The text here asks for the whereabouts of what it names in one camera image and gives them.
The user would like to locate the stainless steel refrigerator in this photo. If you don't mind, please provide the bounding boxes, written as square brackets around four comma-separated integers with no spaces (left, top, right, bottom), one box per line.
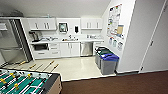
[0,18,33,66]

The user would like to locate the wide white upper cabinet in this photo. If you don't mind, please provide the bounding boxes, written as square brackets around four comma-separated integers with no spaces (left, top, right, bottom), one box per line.
[27,17,58,32]

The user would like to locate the white sink base cabinet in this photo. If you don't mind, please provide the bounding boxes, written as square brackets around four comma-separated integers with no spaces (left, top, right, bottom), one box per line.
[59,41,81,58]

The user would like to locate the black white bin wall sign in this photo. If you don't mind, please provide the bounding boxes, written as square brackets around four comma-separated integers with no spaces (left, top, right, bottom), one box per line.
[117,41,124,52]

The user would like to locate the blue bin wall sign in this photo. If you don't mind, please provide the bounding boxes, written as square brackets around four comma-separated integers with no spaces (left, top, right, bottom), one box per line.
[108,37,114,45]

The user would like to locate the green bin wall sign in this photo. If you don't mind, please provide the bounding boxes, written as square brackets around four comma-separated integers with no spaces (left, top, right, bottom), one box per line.
[112,39,118,48]

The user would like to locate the door lever handle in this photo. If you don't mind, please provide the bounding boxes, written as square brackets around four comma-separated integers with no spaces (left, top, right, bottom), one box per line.
[148,40,154,47]

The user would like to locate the green foosball table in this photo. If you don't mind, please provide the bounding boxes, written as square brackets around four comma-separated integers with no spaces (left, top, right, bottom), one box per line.
[0,59,63,94]

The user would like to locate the white upper cabinet steel handles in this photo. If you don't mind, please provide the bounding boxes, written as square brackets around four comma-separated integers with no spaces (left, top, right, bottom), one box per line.
[80,17,103,30]

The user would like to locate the stainless steel dishwasher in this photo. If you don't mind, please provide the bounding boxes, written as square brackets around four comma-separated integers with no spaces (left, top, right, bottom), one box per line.
[79,41,94,57]

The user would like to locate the grey bin blue lid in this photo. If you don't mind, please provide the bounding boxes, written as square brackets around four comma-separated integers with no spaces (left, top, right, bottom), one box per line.
[99,54,120,76]

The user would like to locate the notice board with posters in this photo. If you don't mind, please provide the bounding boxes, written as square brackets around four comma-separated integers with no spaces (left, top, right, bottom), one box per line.
[106,3,125,38]

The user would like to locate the wide white bottom drawer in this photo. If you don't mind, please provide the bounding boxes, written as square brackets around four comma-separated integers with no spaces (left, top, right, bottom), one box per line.
[33,50,51,60]

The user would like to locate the white room door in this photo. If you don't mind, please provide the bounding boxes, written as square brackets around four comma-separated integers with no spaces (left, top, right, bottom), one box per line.
[139,0,168,73]

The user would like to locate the grey bin green lid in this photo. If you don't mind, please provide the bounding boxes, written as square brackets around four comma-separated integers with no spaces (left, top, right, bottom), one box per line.
[96,49,114,69]

